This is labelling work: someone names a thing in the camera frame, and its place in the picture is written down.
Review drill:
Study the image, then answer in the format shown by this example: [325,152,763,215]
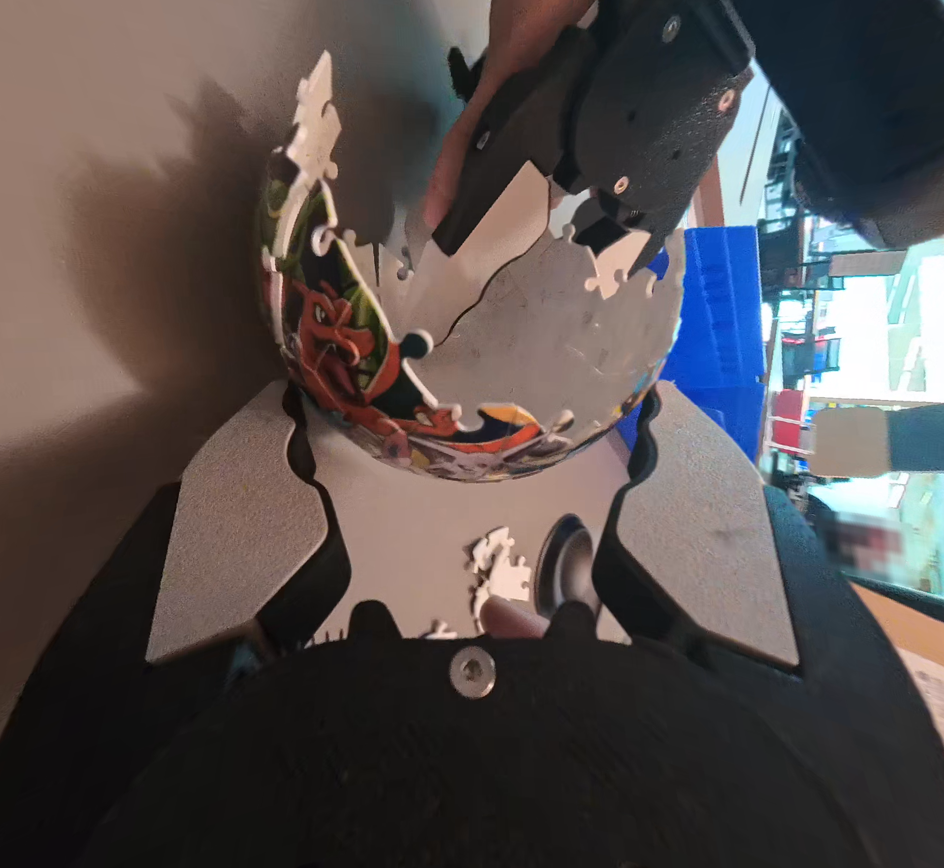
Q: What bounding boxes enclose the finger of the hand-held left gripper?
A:
[569,191,653,275]
[391,160,553,349]

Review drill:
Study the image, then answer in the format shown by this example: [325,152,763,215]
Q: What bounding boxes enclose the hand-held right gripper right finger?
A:
[592,379,802,668]

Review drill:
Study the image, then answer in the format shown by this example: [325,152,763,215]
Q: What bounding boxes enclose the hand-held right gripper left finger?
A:
[144,377,354,664]

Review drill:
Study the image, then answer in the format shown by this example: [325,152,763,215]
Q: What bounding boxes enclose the cartoon print puzzle ball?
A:
[258,50,687,486]

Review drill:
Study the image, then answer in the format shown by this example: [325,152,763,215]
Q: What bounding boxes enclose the pile of puzzle pieces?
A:
[420,526,533,640]

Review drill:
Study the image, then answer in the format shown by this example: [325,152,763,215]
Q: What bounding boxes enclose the black round ball stand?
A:
[532,513,602,618]

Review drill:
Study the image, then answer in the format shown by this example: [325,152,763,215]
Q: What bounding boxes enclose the person's right hand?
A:
[481,594,553,639]

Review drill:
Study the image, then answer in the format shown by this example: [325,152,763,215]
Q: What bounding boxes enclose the blue plastic bin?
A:
[616,225,768,463]

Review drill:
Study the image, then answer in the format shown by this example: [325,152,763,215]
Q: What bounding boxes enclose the wooden clipboard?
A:
[848,580,944,651]

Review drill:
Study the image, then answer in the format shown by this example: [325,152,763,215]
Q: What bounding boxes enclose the white instruction sheet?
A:
[896,643,944,729]

